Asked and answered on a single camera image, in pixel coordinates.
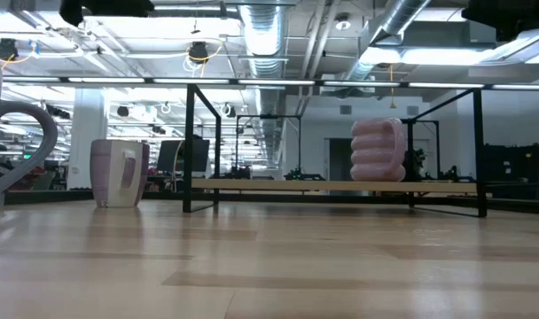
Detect pale purple ribbed mug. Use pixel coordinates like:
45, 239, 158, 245
350, 117, 407, 183

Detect purple and white mug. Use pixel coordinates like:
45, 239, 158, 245
90, 138, 151, 209

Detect black background monitor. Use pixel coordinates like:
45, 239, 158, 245
156, 138, 211, 175

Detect black ceiling-hung device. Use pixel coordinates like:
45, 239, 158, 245
188, 41, 210, 64
0, 37, 19, 62

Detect white building column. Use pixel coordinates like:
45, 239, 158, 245
66, 87, 110, 191

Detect black storage cabinet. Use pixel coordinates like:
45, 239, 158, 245
481, 143, 539, 201

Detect black background rig frame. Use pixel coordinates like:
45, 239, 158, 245
235, 113, 303, 182
401, 118, 441, 183

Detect black aluminium table frame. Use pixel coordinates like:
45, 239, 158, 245
0, 181, 539, 216

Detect wide silver ventilation duct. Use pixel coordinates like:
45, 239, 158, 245
238, 0, 289, 154

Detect slanted silver ventilation duct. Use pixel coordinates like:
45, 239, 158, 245
342, 0, 433, 83

